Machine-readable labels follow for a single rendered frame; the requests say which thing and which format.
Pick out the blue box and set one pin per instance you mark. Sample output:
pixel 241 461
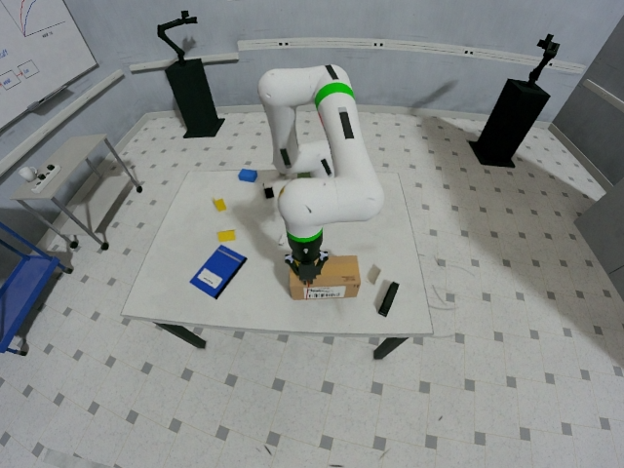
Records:
pixel 247 175

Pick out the blue notebook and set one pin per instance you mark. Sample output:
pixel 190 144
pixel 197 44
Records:
pixel 218 271

